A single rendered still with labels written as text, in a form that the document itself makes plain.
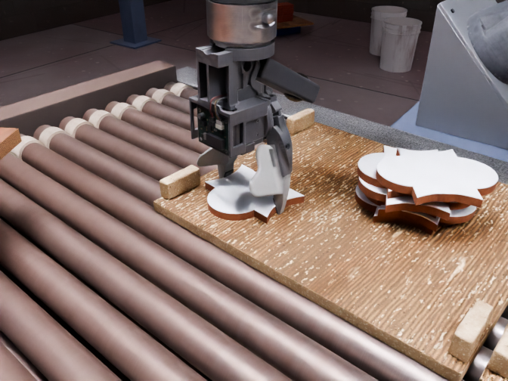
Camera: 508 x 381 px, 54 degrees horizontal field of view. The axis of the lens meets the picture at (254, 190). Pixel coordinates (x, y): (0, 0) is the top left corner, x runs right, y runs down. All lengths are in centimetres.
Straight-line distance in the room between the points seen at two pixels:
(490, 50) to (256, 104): 55
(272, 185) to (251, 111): 10
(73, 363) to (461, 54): 81
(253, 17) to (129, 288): 31
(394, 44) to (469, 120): 317
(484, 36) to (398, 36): 316
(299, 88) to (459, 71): 45
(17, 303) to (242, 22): 37
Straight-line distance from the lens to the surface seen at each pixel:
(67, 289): 58
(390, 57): 421
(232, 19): 53
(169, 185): 65
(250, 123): 56
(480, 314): 50
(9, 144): 65
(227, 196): 64
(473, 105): 102
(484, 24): 103
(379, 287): 54
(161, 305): 53
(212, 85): 55
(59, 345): 52
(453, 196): 58
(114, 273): 58
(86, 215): 69
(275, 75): 58
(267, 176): 59
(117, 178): 78
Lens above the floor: 129
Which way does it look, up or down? 32 degrees down
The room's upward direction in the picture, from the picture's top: straight up
